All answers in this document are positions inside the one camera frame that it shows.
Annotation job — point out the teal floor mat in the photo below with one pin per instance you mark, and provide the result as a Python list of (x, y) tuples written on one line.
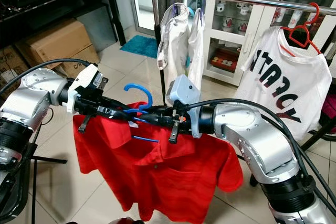
[(136, 46)]

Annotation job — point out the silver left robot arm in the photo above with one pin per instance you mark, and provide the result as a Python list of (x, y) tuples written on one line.
[(31, 98)]

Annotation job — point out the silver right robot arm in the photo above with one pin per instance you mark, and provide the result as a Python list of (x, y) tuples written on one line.
[(257, 140)]

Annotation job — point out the large plain cardboard box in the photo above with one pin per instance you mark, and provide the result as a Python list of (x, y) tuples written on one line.
[(58, 40)]

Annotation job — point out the white display cabinet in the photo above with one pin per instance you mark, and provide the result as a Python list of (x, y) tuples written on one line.
[(265, 19)]

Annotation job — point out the steel rack upright pole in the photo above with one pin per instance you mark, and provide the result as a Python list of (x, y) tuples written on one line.
[(156, 35)]

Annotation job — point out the small lettered cardboard box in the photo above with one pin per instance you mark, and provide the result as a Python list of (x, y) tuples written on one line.
[(84, 64)]

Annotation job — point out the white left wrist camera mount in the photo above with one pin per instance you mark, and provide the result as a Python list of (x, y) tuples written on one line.
[(84, 82)]

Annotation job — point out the printed brown cardboard box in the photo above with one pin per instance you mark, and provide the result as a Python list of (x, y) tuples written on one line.
[(13, 64)]

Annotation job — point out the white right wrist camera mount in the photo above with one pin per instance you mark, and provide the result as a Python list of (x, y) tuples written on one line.
[(184, 90)]

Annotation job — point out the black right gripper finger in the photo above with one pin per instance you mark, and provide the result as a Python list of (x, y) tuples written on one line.
[(160, 119), (160, 110)]

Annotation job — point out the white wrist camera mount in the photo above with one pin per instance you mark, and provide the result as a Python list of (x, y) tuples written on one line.
[(184, 90), (84, 82)]

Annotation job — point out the white t-shirt black lettering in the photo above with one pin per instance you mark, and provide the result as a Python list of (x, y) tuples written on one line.
[(268, 40)]

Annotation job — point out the red polo shirt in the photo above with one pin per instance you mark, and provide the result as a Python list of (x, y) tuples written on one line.
[(157, 182)]

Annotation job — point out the white garment with small print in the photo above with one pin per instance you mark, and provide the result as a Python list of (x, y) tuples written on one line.
[(197, 40)]

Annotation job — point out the white garment with grey piping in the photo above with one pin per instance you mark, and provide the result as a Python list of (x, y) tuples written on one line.
[(170, 35)]

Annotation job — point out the black metal shelf unit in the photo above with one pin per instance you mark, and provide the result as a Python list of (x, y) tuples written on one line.
[(42, 9)]

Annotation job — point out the blue plastic clothes hanger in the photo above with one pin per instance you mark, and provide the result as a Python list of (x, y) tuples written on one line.
[(138, 86)]

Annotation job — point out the red plastic clothes hanger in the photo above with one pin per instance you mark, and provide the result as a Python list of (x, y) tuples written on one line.
[(308, 27)]

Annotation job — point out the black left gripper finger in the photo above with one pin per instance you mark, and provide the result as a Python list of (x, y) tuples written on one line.
[(116, 115), (115, 108)]

